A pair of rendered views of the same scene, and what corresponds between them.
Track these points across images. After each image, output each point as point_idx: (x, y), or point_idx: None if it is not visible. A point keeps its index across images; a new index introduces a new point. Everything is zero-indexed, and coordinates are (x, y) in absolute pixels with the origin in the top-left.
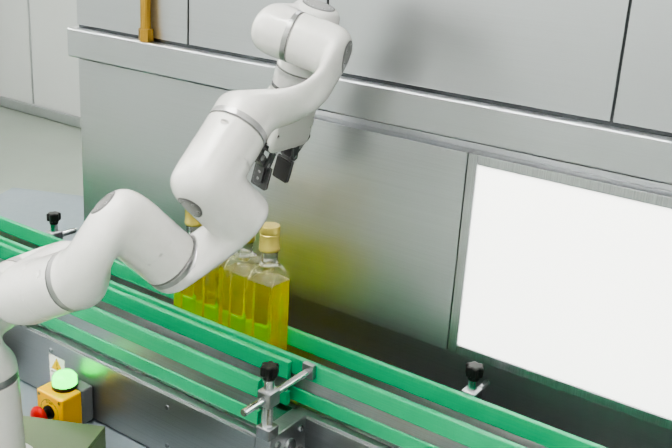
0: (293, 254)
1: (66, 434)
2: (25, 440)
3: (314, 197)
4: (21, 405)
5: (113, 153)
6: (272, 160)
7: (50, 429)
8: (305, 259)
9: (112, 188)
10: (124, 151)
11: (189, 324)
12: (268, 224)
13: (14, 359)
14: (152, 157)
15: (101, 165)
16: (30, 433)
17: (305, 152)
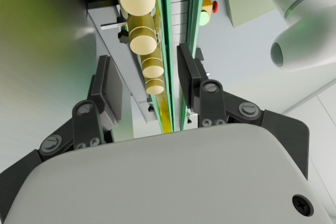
0: None
1: None
2: None
3: (0, 35)
4: None
5: (128, 138)
6: (206, 100)
7: None
8: None
9: (127, 119)
10: (126, 139)
11: None
12: (139, 3)
13: (311, 4)
14: (119, 135)
15: (130, 132)
16: None
17: (1, 128)
